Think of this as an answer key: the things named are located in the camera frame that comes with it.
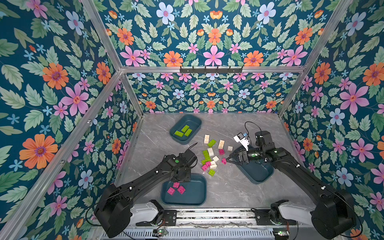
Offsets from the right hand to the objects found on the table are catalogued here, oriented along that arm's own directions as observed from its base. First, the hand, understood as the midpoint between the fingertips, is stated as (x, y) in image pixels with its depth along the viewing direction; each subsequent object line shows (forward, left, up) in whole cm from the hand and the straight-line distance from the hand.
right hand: (229, 157), depth 74 cm
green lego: (+33, +27, -17) cm, 46 cm away
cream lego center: (+14, +9, -18) cm, 24 cm away
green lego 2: (+10, +11, -20) cm, 24 cm away
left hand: (-6, +22, -11) cm, 25 cm away
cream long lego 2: (+20, +1, -19) cm, 27 cm away
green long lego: (+21, +7, -19) cm, 29 cm away
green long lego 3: (+13, +12, -18) cm, 25 cm away
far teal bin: (+38, +20, -17) cm, 46 cm away
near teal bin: (-11, +18, -21) cm, 30 cm away
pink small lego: (-10, +26, -18) cm, 33 cm away
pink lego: (-11, +31, -18) cm, 38 cm away
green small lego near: (0, +8, -19) cm, 21 cm away
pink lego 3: (+3, +13, -18) cm, 22 cm away
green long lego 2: (+31, +33, -18) cm, 48 cm away
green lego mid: (+31, +24, -19) cm, 43 cm away
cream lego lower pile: (+4, +7, -18) cm, 20 cm away
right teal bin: (0, -18, -19) cm, 26 cm away
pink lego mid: (-8, +29, -18) cm, 35 cm away
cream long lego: (+24, +11, -17) cm, 31 cm away
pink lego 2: (+14, +1, -18) cm, 22 cm away
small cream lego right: (+17, -5, -19) cm, 25 cm away
